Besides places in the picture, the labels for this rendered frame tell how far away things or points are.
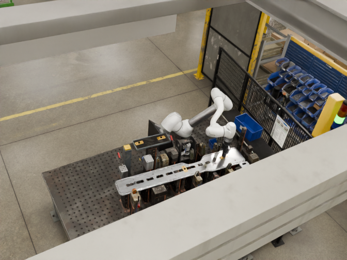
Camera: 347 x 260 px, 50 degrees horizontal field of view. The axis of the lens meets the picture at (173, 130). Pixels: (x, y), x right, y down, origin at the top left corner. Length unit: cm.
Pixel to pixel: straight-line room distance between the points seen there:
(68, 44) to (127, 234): 73
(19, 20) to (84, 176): 317
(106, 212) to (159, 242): 335
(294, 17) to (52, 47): 63
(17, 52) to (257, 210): 77
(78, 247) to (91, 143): 501
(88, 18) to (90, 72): 579
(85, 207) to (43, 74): 356
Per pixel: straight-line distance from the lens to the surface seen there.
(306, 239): 490
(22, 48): 107
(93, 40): 112
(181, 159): 393
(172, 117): 425
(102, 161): 424
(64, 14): 107
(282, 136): 400
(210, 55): 644
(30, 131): 578
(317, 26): 96
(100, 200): 389
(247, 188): 53
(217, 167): 387
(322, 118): 358
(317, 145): 64
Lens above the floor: 379
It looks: 42 degrees down
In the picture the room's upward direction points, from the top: 7 degrees clockwise
